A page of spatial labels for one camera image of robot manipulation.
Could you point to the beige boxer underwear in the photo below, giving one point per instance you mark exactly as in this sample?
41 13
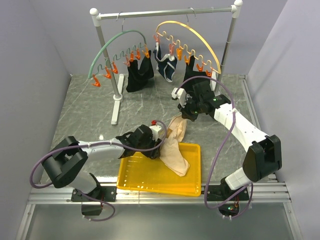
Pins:
170 153

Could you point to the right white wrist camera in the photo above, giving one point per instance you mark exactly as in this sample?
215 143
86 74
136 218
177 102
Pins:
180 95

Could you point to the black underwear on green hanger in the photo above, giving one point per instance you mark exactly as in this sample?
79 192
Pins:
139 76

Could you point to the orange clothespin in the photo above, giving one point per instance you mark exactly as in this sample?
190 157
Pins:
96 81

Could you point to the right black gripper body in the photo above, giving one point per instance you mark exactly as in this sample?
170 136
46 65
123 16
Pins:
192 108

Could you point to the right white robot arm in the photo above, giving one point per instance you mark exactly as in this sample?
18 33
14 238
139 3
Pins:
263 152

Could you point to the black underwear on yellow hanger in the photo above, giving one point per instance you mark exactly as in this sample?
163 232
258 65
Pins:
190 72

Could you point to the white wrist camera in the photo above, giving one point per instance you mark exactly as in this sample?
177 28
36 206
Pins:
158 131
180 95

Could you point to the navy blue brief underwear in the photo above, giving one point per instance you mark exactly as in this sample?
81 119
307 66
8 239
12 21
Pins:
165 64

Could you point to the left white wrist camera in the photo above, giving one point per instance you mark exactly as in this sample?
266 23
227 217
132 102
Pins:
158 131

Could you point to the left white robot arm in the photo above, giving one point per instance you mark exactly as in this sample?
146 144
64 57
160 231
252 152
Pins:
65 166

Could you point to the yellow plastic tray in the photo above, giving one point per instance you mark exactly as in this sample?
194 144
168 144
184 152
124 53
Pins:
139 173

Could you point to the green arched clip hanger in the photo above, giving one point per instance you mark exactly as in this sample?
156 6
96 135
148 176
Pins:
136 52

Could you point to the white metal drying rack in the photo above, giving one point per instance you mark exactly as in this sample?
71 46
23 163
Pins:
97 17

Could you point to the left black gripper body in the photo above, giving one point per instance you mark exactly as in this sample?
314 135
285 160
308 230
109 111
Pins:
150 143

